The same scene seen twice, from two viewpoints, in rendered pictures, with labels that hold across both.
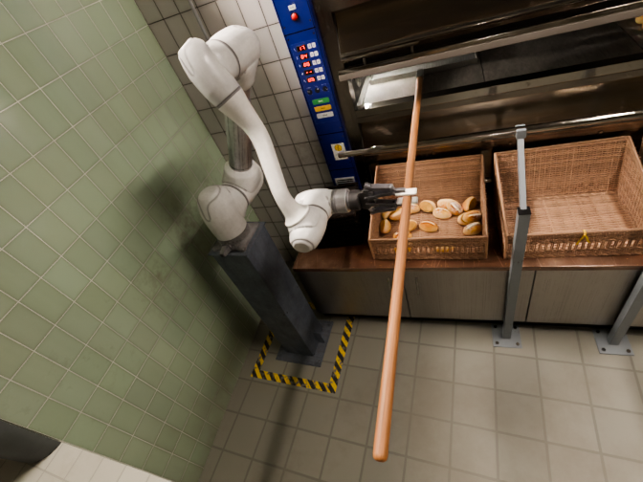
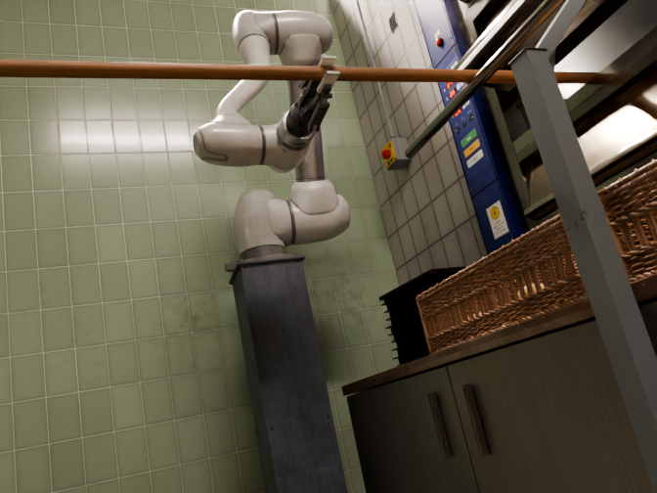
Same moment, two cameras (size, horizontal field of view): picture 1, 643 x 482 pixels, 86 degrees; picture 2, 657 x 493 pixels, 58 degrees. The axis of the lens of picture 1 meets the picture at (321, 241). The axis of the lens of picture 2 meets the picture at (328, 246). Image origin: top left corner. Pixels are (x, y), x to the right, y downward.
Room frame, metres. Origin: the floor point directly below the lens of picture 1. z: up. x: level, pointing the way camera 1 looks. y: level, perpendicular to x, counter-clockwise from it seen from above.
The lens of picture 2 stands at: (-0.04, -0.95, 0.48)
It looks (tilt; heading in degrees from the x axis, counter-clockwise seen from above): 16 degrees up; 37
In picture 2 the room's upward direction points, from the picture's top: 12 degrees counter-clockwise
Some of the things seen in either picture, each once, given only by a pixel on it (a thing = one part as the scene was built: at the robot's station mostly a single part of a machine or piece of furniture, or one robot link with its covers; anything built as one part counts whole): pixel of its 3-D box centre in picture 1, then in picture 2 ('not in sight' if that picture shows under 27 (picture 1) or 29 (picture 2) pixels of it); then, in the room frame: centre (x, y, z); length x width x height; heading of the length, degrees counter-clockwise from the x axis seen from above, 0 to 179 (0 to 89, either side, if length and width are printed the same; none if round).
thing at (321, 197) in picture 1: (315, 205); (281, 149); (1.05, -0.03, 1.19); 0.16 x 0.13 x 0.11; 60
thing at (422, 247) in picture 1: (426, 208); (565, 258); (1.29, -0.57, 0.72); 0.56 x 0.49 x 0.28; 60
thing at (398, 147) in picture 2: not in sight; (396, 154); (1.94, 0.12, 1.46); 0.10 x 0.07 x 0.10; 61
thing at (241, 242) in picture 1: (232, 236); (258, 261); (1.30, 0.37, 1.03); 0.22 x 0.18 x 0.06; 147
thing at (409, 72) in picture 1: (422, 58); not in sight; (1.92, -0.92, 1.20); 0.55 x 0.36 x 0.03; 60
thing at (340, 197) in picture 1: (343, 201); (297, 128); (1.01, -0.13, 1.19); 0.09 x 0.06 x 0.09; 150
